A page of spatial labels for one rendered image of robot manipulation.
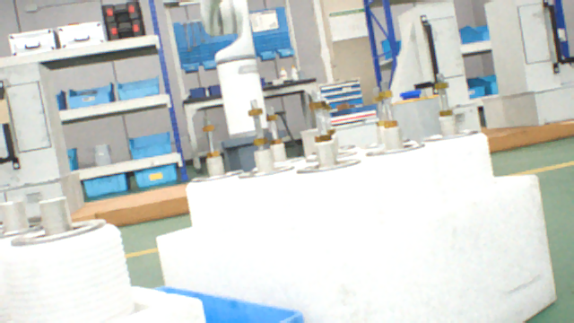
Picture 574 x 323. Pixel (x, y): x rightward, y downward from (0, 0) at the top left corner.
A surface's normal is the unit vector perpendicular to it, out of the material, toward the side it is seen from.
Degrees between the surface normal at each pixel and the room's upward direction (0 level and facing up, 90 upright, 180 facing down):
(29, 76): 90
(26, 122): 90
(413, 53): 90
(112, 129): 90
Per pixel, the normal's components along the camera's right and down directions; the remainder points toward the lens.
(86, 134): 0.17, 0.02
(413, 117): -0.76, 0.17
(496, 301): 0.62, -0.07
